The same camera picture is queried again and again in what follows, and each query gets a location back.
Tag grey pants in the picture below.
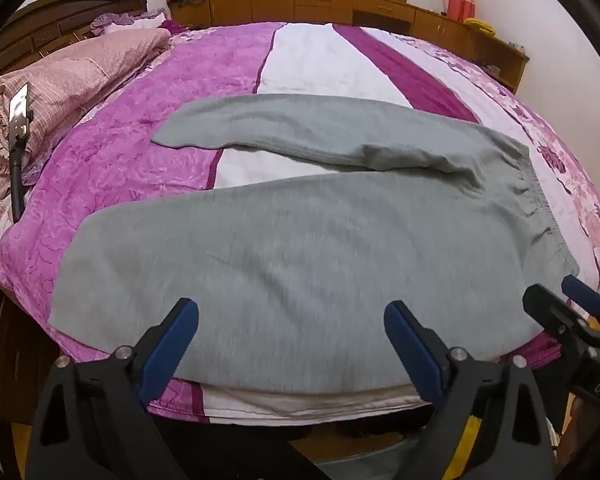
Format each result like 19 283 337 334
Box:
47 94 580 395

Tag purple ruffled pillow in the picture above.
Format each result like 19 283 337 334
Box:
91 9 170 35

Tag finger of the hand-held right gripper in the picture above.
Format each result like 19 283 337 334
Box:
561 275 600 333
522 283 598 363

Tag yellow object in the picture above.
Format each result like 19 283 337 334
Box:
463 18 496 36

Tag pink pillow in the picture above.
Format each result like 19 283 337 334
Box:
0 27 173 201

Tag white bed sheet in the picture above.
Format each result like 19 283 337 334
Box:
200 382 423 427

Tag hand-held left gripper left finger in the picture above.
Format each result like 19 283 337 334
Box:
26 297 201 480

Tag dark wooden bed frame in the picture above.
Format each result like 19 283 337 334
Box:
0 272 58 428

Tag dark wooden headboard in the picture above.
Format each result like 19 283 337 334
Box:
0 0 150 87

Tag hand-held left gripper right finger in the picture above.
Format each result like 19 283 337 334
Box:
383 300 554 480

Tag wooden cabinet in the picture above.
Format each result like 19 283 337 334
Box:
169 0 530 95

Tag smartphone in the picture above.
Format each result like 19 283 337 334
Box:
8 83 31 139

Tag purple floral bed blanket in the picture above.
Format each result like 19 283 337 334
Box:
0 21 600 427

